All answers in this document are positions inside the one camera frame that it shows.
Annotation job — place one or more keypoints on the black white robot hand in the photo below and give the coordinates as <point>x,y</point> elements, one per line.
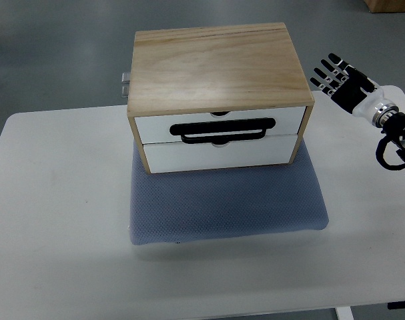
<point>353,91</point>

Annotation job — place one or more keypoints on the white drawer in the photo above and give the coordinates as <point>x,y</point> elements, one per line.
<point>155,129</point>
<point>178,156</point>

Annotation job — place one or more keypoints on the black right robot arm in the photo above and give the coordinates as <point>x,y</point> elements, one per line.
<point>393,126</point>

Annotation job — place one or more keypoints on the wooden drawer cabinet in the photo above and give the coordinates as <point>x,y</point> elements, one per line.
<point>216,70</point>

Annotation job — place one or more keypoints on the brown cardboard box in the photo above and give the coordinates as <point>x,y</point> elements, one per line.
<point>386,6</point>

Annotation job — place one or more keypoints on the black table controller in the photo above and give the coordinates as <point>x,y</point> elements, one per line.
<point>396,305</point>

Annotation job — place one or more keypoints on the white table leg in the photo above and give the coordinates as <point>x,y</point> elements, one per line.
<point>344,313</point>

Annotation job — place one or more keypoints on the blue mesh cushion mat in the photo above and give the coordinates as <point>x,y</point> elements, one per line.
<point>224,203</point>

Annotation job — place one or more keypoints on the grey metal clamp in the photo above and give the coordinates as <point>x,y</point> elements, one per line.
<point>125,79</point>

